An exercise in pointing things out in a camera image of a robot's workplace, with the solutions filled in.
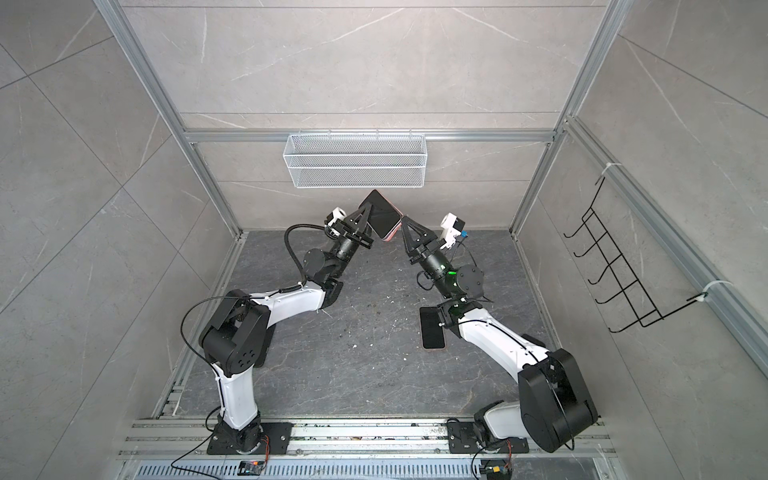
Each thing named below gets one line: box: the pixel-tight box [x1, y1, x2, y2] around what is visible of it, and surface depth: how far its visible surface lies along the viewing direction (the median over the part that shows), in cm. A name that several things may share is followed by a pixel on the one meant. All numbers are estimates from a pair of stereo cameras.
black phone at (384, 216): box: [358, 189, 404, 242], surface depth 70 cm
